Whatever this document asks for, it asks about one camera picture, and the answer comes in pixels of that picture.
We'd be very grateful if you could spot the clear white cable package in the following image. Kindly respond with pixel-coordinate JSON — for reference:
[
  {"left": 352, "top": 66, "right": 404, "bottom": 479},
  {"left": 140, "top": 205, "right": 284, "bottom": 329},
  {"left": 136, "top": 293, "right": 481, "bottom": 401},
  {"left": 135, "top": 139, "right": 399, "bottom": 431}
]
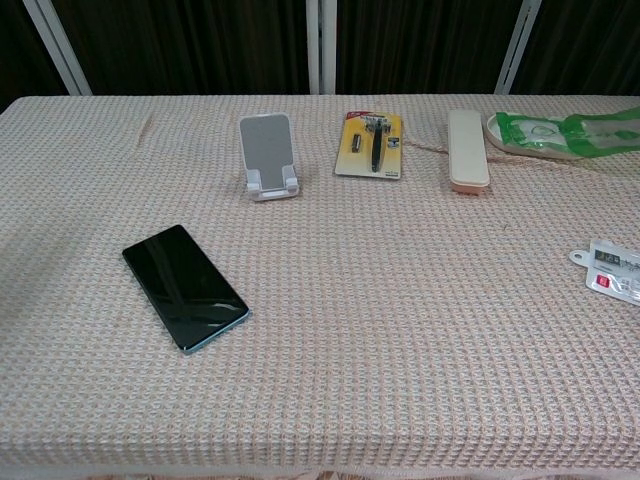
[{"left": 568, "top": 238, "right": 640, "bottom": 307}]

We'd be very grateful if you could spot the green white plastic package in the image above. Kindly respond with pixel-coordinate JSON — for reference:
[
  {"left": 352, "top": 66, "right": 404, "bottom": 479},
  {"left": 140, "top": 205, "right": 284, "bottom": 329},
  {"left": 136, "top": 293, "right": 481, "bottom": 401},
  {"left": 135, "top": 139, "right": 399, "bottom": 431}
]
[{"left": 485, "top": 105, "right": 640, "bottom": 161}]

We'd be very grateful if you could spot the beige long plastic case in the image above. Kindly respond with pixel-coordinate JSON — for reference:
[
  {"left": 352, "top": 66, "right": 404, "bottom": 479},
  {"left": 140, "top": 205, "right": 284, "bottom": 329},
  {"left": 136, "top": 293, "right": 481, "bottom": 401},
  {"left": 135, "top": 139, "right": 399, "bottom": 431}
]
[{"left": 447, "top": 109, "right": 491, "bottom": 194}]

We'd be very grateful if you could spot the white metal frame post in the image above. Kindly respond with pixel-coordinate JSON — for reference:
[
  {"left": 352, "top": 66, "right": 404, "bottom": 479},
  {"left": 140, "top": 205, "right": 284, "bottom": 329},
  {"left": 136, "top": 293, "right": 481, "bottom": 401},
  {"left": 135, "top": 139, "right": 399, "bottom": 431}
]
[
  {"left": 494, "top": 0, "right": 539, "bottom": 96},
  {"left": 22, "top": 0, "right": 93, "bottom": 96},
  {"left": 305, "top": 0, "right": 339, "bottom": 96}
]

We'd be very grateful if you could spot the white phone stand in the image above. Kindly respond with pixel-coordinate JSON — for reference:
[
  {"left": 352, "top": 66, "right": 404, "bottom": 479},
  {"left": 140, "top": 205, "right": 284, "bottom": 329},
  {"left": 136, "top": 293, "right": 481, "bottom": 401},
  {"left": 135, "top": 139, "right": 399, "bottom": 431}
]
[{"left": 238, "top": 113, "right": 301, "bottom": 202}]

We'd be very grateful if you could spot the black smartphone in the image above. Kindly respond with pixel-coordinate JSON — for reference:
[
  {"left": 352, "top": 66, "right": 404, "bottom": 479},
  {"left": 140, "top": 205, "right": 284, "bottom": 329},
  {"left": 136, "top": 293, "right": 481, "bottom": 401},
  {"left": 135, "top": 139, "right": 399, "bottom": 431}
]
[{"left": 122, "top": 224, "right": 251, "bottom": 356}]

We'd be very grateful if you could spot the beige waffle tablecloth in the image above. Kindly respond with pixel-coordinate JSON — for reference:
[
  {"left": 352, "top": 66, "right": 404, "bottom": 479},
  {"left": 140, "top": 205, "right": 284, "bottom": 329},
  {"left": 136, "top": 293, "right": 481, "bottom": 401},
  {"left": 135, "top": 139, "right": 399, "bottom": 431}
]
[{"left": 0, "top": 93, "right": 640, "bottom": 480}]

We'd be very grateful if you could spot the yellow razor blister pack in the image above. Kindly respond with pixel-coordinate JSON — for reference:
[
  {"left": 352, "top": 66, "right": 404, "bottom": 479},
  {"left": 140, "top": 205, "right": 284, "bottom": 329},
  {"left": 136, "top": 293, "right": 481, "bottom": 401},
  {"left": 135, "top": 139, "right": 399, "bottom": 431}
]
[{"left": 334, "top": 110, "right": 404, "bottom": 181}]

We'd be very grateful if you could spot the black pleated curtain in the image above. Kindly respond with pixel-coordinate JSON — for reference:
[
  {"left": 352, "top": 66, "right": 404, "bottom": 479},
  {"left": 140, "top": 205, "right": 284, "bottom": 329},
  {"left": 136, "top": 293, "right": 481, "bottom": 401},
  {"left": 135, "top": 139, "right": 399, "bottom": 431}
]
[{"left": 0, "top": 0, "right": 640, "bottom": 114}]

